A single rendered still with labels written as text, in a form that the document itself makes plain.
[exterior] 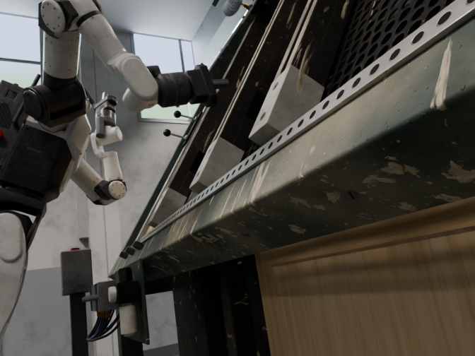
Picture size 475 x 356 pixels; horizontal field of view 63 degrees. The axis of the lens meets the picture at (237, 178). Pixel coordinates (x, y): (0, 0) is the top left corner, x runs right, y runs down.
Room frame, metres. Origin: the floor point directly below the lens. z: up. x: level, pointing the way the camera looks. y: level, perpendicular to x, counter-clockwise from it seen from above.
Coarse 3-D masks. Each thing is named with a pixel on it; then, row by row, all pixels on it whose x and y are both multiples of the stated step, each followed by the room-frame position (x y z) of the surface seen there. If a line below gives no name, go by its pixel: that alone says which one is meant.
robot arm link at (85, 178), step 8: (80, 168) 1.45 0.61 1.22; (88, 168) 1.47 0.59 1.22; (72, 176) 1.46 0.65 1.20; (80, 176) 1.46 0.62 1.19; (88, 176) 1.47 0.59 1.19; (96, 176) 1.50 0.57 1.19; (80, 184) 1.48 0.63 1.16; (88, 184) 1.48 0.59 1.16; (96, 184) 1.49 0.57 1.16; (104, 184) 1.50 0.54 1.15; (112, 184) 1.52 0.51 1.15; (120, 184) 1.55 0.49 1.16; (88, 192) 1.50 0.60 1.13; (96, 192) 1.50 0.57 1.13; (104, 192) 1.50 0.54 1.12; (112, 192) 1.52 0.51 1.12; (120, 192) 1.54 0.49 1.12; (96, 200) 1.58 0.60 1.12
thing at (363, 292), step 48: (336, 240) 0.74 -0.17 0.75; (384, 240) 0.64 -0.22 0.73; (432, 240) 0.57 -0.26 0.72; (288, 288) 0.92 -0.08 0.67; (336, 288) 0.77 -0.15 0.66; (384, 288) 0.66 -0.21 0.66; (432, 288) 0.58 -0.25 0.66; (288, 336) 0.95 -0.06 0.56; (336, 336) 0.80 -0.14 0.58; (384, 336) 0.69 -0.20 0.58; (432, 336) 0.60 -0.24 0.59
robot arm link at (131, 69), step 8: (120, 56) 0.83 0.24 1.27; (128, 56) 0.83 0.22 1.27; (136, 56) 0.83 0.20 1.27; (112, 64) 0.83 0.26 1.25; (120, 64) 0.82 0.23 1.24; (128, 64) 0.82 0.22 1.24; (136, 64) 0.83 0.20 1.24; (144, 64) 0.84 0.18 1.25; (112, 72) 0.86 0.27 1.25; (120, 72) 0.82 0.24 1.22; (128, 72) 0.82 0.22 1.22; (136, 72) 0.83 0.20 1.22; (144, 72) 0.84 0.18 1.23; (128, 80) 0.83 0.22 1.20; (136, 80) 0.83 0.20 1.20; (144, 80) 0.84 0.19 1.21; (152, 80) 0.85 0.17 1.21; (136, 88) 0.84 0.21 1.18; (144, 88) 0.85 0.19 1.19; (152, 88) 0.85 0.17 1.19; (136, 96) 0.85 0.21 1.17; (144, 96) 0.85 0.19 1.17; (152, 96) 0.86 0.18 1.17
